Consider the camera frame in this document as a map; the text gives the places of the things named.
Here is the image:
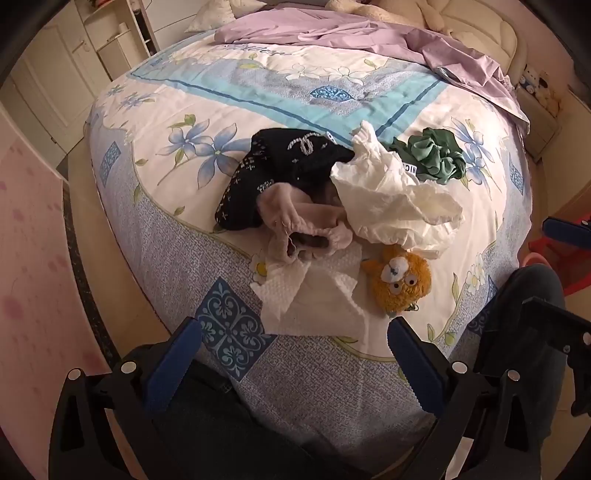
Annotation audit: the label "pink fleece garment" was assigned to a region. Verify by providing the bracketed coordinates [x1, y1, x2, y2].
[256, 182, 354, 266]

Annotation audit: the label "person's right leg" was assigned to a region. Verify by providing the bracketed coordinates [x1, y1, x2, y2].
[466, 264, 568, 370]

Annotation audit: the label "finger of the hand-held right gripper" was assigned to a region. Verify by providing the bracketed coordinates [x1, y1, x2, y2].
[522, 296, 591, 418]
[542, 217, 591, 247]

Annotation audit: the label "crumpled white tissue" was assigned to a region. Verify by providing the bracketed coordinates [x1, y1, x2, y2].
[330, 121, 464, 254]

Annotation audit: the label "small plush toys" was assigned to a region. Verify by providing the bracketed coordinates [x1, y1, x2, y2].
[519, 67, 561, 114]

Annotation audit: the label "white paper towel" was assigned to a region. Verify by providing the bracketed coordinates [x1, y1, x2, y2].
[249, 242, 365, 336]

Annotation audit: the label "cream nightstand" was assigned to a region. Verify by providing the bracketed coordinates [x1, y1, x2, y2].
[512, 65, 578, 162]

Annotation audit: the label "red plastic stool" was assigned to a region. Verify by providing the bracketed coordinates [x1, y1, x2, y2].
[529, 235, 591, 296]

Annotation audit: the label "green satin scrunchie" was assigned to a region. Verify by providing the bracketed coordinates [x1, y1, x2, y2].
[388, 128, 469, 185]

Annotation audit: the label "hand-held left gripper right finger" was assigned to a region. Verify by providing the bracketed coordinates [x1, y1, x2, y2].
[388, 318, 561, 480]

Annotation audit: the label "floral bed blanket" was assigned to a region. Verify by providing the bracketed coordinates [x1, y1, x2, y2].
[85, 44, 532, 462]

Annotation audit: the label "cream padded headboard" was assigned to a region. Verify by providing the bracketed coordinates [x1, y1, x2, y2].
[438, 0, 529, 79]

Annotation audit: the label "orange plush toy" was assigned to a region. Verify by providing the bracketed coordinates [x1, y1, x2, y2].
[360, 244, 433, 317]

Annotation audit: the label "cream wardrobe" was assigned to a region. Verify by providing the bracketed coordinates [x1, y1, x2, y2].
[0, 0, 158, 158]

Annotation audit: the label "black knit garment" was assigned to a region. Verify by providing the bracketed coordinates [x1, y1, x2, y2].
[213, 128, 356, 230]

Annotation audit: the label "white patterned pillow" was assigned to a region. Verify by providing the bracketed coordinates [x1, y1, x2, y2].
[185, 0, 259, 33]

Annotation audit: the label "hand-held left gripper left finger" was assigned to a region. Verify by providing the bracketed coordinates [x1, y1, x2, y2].
[48, 318, 204, 480]

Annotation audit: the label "purple bed sheet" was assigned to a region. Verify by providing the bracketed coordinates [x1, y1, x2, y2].
[215, 7, 532, 134]

